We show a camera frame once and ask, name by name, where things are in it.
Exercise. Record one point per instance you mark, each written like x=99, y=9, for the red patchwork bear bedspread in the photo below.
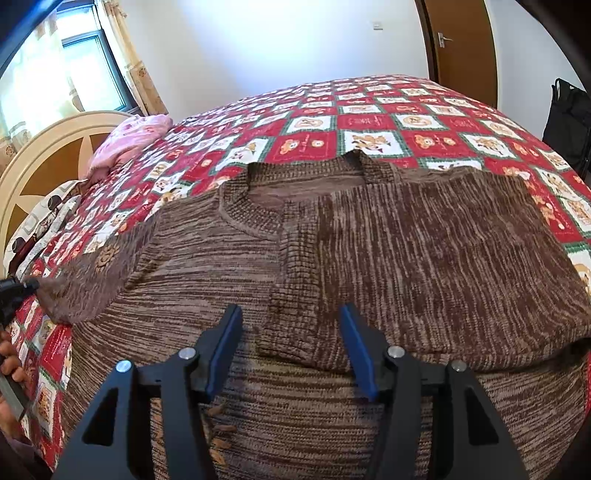
x=405, y=121

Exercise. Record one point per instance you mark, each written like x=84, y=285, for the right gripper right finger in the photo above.
x=469, y=438

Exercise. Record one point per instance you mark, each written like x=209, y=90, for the white patterned pillow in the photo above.
x=36, y=224

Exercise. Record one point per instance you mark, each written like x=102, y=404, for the black bag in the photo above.
x=567, y=130

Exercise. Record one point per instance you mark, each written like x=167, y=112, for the cream wooden headboard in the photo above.
x=59, y=153

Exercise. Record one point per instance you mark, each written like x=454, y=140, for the window with dark frame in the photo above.
x=90, y=62

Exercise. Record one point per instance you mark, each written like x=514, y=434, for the person's left hand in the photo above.
x=11, y=366

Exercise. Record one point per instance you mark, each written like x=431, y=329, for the cream patterned curtain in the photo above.
x=112, y=20

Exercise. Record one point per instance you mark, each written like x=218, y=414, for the brown knit sun sweater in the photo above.
x=459, y=264

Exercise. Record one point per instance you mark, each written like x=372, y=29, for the brown wooden door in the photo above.
x=467, y=65

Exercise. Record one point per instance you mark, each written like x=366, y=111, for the pink pillow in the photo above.
x=126, y=142

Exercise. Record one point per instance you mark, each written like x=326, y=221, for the silver door handle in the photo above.
x=443, y=40

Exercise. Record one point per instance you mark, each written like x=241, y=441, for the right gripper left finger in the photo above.
x=113, y=438

